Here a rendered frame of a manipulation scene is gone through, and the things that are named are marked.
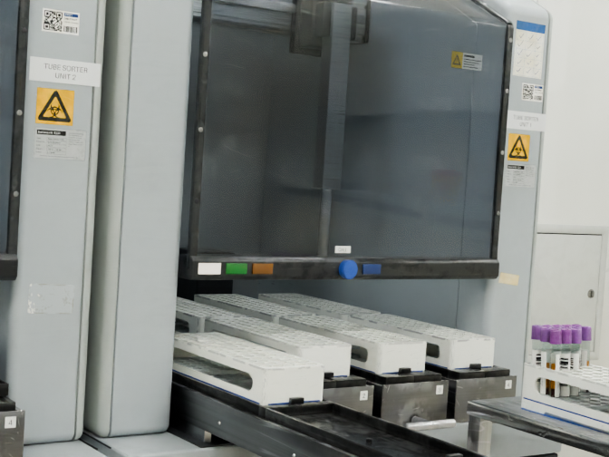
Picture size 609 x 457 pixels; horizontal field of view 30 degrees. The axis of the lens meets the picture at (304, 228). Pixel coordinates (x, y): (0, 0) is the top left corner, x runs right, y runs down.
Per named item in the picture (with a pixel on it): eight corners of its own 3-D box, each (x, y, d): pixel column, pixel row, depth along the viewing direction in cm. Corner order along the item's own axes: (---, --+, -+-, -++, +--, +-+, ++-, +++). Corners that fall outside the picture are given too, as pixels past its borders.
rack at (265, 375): (159, 374, 175) (161, 334, 174) (216, 370, 180) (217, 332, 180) (262, 415, 150) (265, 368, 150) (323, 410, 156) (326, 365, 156)
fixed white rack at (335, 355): (200, 354, 195) (202, 318, 195) (250, 352, 201) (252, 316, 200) (297, 387, 171) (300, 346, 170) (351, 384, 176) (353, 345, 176)
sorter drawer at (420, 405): (172, 355, 232) (174, 311, 231) (230, 353, 240) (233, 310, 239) (397, 437, 172) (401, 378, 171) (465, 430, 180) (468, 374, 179)
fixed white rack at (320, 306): (255, 323, 238) (256, 293, 238) (294, 321, 244) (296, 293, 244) (338, 345, 214) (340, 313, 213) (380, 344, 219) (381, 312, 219)
